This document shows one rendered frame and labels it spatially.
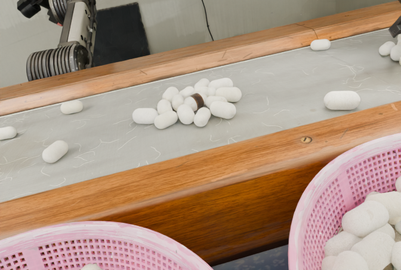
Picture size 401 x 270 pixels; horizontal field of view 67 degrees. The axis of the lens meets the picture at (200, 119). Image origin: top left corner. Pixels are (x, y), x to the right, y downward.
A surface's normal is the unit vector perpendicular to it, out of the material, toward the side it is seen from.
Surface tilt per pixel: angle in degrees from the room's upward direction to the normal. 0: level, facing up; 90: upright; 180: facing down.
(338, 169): 75
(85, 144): 0
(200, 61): 45
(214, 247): 90
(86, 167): 0
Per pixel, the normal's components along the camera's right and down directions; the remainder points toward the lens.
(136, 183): -0.17, -0.88
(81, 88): 0.01, -0.32
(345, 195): 0.49, 0.00
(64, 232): -0.04, 0.22
